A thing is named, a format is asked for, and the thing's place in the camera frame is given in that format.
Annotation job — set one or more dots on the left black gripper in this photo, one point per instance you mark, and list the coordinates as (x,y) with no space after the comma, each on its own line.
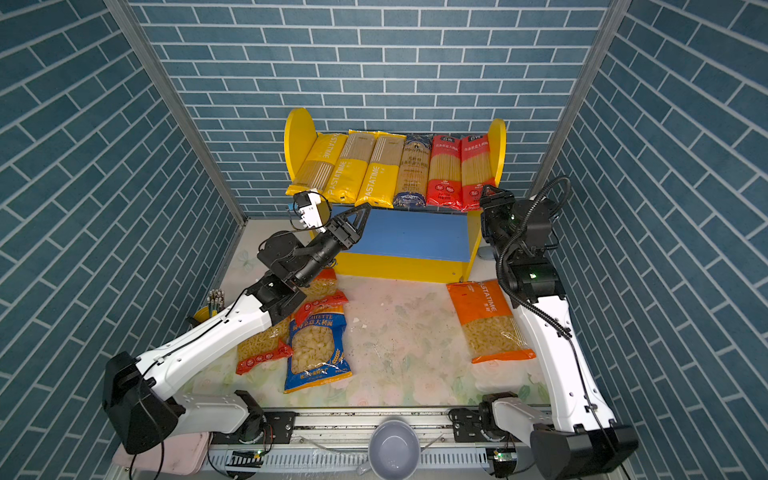
(335,229)

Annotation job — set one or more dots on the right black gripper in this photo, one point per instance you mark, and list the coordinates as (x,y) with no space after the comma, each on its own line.
(506,204)

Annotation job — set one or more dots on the red spaghetti bag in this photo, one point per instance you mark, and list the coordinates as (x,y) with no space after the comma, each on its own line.
(476,170)
(444,180)

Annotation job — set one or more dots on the yellow spaghetti bag long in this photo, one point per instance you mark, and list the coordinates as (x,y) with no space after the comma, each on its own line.
(346,179)

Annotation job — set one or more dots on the blue-top Moli pasta bag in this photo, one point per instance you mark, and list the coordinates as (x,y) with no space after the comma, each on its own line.
(411,187)

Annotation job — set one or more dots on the red macaroni bag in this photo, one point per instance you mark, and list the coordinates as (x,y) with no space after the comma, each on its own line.
(323,285)
(271,344)

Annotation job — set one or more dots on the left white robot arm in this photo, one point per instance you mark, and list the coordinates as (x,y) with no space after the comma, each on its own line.
(139,391)

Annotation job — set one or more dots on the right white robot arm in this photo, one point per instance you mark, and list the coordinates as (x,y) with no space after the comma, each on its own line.
(581,436)

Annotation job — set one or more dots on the yellow shelf unit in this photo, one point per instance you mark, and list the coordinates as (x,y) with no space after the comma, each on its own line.
(424,245)

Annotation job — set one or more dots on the orange pasta bag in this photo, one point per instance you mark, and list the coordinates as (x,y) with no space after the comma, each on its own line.
(488,324)

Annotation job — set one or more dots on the blue shell pasta bag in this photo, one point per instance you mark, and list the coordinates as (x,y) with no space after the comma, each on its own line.
(316,339)

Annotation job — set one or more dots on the grey oval case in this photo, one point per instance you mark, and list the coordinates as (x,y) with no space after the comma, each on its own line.
(486,252)

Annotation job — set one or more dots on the yellow pen cup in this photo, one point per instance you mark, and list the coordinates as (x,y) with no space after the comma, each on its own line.
(214,304)

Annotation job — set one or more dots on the grey bowl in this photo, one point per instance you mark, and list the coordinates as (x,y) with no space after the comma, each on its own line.
(393,452)

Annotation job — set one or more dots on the pink tray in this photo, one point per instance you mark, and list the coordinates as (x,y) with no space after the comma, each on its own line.
(184,455)

